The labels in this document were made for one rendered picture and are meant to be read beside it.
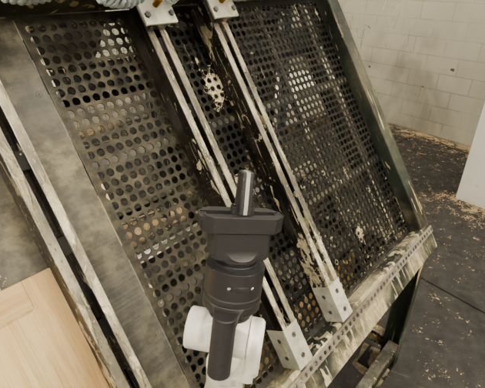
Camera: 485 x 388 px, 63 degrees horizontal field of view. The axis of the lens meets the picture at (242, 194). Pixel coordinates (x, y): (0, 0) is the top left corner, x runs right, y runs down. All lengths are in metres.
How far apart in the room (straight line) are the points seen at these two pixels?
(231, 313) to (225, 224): 0.13
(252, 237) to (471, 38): 5.07
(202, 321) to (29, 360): 0.40
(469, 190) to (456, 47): 2.02
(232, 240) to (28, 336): 0.49
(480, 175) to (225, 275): 3.71
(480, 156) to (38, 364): 3.77
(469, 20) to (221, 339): 5.18
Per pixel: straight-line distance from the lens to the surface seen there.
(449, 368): 2.61
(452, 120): 5.69
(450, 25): 5.60
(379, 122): 1.81
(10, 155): 0.87
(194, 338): 0.63
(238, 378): 0.69
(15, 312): 0.89
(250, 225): 0.55
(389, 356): 2.30
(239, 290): 0.56
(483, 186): 4.17
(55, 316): 0.91
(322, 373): 1.31
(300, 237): 1.25
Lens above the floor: 1.88
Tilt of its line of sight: 29 degrees down
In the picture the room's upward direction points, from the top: straight up
